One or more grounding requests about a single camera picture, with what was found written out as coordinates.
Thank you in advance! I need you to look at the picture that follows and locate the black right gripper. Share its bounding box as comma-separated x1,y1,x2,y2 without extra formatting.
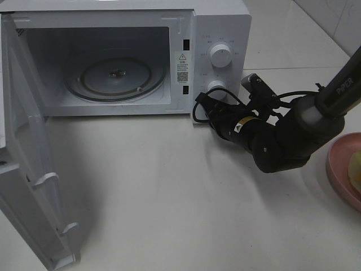
196,93,262,150

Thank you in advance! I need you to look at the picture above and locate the pink plate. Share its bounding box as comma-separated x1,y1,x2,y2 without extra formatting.
325,132,360,213

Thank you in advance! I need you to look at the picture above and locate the sandwich with cheese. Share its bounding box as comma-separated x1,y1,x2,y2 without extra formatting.
348,151,360,193

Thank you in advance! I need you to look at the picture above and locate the white microwave door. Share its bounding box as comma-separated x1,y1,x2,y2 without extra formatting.
1,12,78,270

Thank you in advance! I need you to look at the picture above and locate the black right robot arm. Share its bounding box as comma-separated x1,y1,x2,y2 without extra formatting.
195,51,360,173

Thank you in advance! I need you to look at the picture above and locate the white upper microwave knob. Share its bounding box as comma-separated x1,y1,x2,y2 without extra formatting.
209,42,233,68

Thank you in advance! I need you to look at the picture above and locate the white warning label sticker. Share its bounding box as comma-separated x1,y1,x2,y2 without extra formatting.
175,51,191,84

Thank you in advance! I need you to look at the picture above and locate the white microwave oven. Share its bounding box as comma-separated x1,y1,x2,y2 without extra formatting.
1,1,252,117

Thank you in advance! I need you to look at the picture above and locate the glass microwave turntable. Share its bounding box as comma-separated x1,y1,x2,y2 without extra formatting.
64,56,167,102

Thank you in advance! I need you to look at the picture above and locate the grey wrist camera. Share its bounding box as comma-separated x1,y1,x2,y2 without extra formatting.
241,73,276,99

